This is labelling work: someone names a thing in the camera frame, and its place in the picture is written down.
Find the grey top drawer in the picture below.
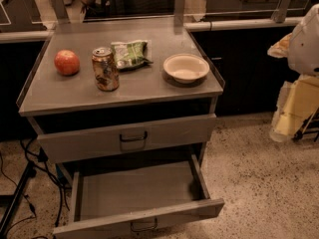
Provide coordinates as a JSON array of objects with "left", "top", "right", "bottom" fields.
[{"left": 38, "top": 114, "right": 215, "bottom": 163}]

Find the green chip bag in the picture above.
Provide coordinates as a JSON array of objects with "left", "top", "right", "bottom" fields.
[{"left": 111, "top": 40, "right": 152, "bottom": 71}]

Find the orange soda can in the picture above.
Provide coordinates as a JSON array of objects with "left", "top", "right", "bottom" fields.
[{"left": 92, "top": 47, "right": 120, "bottom": 92}]

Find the grey drawer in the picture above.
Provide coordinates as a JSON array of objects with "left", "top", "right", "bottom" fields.
[
  {"left": 38, "top": 114, "right": 215, "bottom": 163},
  {"left": 54, "top": 154, "right": 224, "bottom": 239}
]

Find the white paper bowl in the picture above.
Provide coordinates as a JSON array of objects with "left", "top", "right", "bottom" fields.
[{"left": 163, "top": 54, "right": 210, "bottom": 84}]

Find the red apple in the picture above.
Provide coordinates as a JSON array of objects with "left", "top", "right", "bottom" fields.
[{"left": 54, "top": 50, "right": 80, "bottom": 76}]

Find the black floor cable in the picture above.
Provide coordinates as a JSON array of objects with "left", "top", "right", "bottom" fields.
[{"left": 0, "top": 137, "right": 72, "bottom": 239}]

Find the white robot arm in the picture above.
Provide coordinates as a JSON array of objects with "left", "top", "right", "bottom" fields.
[{"left": 267, "top": 4, "right": 319, "bottom": 142}]

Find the black tripod leg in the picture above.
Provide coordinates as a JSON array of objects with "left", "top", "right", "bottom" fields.
[{"left": 0, "top": 162, "right": 36, "bottom": 239}]

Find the grey horizontal rail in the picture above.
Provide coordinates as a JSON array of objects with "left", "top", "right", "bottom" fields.
[{"left": 0, "top": 17, "right": 301, "bottom": 44}]

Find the grey metal drawer cabinet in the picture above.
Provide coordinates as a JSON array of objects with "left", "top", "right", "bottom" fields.
[{"left": 15, "top": 16, "right": 226, "bottom": 171}]

